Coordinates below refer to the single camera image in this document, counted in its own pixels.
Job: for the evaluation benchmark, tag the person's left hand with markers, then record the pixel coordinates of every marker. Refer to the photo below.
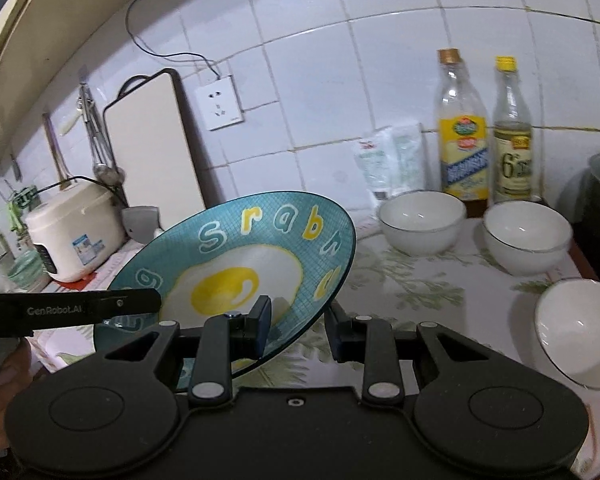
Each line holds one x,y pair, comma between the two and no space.
10,365

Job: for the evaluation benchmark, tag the green plastic rack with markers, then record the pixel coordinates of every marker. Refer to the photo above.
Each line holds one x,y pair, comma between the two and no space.
22,200

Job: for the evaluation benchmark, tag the grey plastic holder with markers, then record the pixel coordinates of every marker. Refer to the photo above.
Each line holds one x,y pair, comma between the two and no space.
140,222

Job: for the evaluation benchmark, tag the hanging metal spatula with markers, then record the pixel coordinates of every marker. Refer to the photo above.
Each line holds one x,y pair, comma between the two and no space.
55,150

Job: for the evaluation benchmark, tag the white rice cooker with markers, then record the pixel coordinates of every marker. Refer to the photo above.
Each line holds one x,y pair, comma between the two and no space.
70,230

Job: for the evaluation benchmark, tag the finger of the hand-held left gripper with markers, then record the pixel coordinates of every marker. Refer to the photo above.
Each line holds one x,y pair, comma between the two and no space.
127,302

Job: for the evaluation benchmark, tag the white plate with dark rim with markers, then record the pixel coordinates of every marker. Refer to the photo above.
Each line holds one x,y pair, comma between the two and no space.
580,332

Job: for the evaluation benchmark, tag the gold cap yellow label bottle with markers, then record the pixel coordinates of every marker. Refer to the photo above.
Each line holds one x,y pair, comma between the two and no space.
462,160

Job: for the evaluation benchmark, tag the white bowl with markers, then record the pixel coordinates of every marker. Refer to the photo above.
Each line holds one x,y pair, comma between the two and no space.
527,240
422,227

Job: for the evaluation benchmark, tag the white wall socket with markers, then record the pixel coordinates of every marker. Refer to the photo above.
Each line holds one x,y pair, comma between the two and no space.
219,102

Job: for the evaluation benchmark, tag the white plastic packet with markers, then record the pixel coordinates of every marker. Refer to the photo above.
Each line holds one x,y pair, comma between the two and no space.
410,155
375,165

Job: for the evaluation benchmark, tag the yellow cap clear bottle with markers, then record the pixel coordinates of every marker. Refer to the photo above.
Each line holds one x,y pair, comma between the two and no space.
512,160

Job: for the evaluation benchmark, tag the pale green bowl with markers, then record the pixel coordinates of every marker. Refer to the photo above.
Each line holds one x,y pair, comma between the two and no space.
27,272

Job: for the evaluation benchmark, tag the blue egg print plate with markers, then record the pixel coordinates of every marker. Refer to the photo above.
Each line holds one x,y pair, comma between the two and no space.
240,260

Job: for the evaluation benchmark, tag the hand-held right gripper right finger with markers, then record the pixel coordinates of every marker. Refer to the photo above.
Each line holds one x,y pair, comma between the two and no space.
336,335

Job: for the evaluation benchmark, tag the floral tablecloth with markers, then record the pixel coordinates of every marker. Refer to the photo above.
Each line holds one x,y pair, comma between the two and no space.
430,300

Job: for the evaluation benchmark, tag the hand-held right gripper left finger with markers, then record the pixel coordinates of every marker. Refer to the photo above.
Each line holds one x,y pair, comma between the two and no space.
264,317

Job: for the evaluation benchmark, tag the white cutting board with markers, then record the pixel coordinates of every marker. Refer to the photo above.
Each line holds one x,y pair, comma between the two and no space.
145,150

